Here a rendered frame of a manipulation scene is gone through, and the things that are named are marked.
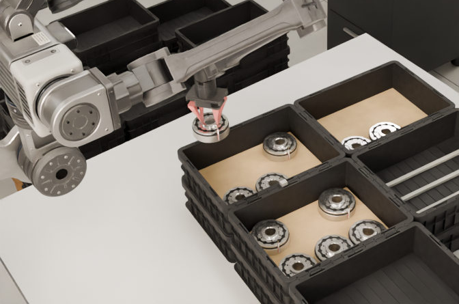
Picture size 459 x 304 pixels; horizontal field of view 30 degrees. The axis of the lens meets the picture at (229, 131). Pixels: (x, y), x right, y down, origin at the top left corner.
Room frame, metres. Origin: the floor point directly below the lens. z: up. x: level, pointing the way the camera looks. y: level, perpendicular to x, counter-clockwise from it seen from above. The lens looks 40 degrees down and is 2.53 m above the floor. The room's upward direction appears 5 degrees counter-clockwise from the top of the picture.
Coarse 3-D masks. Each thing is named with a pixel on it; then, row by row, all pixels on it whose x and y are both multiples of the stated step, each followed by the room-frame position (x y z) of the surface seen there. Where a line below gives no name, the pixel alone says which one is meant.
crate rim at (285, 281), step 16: (352, 160) 1.77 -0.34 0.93; (304, 176) 1.72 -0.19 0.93; (368, 176) 1.69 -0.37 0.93; (272, 192) 1.66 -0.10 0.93; (384, 192) 1.63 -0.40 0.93; (240, 208) 1.61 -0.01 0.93; (400, 208) 1.56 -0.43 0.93; (240, 224) 1.56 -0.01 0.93; (400, 224) 1.51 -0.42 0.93; (256, 240) 1.49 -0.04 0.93; (368, 240) 1.46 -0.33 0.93; (336, 256) 1.42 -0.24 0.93; (272, 272) 1.40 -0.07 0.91; (304, 272) 1.37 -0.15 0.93
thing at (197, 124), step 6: (204, 114) 1.89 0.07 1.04; (210, 114) 1.89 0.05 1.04; (222, 114) 1.88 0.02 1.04; (198, 120) 1.87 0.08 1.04; (222, 120) 1.86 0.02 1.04; (198, 126) 1.84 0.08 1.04; (216, 126) 1.83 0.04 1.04; (222, 126) 1.83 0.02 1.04; (198, 132) 1.81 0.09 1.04; (204, 132) 1.81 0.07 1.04; (210, 132) 1.81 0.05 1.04; (216, 132) 1.80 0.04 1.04
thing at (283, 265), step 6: (288, 258) 1.49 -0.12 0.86; (294, 258) 1.48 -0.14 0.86; (300, 258) 1.48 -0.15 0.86; (306, 258) 1.48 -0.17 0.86; (312, 258) 1.48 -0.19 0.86; (282, 264) 1.47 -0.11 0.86; (288, 264) 1.46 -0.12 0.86; (312, 264) 1.46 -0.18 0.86; (282, 270) 1.45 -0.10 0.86; (288, 270) 1.44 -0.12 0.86; (288, 276) 1.43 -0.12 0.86
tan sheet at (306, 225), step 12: (312, 204) 1.70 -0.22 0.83; (360, 204) 1.69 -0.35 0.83; (288, 216) 1.67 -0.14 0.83; (300, 216) 1.66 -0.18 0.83; (312, 216) 1.66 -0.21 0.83; (360, 216) 1.64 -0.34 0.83; (372, 216) 1.64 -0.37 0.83; (288, 228) 1.62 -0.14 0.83; (300, 228) 1.62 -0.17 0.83; (312, 228) 1.61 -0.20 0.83; (324, 228) 1.61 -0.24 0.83; (336, 228) 1.61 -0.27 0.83; (348, 228) 1.60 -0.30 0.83; (300, 240) 1.57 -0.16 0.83; (312, 240) 1.57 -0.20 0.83; (288, 252) 1.53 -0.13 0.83; (300, 252) 1.53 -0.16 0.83; (312, 252) 1.53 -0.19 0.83
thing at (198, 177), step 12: (276, 108) 2.03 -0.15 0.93; (252, 120) 1.98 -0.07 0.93; (192, 144) 1.89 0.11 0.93; (180, 156) 1.85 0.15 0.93; (336, 156) 1.79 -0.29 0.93; (192, 168) 1.79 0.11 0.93; (312, 168) 1.75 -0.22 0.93; (204, 180) 1.73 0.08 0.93; (288, 180) 1.71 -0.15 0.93; (264, 192) 1.67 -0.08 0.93; (216, 204) 1.66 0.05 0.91
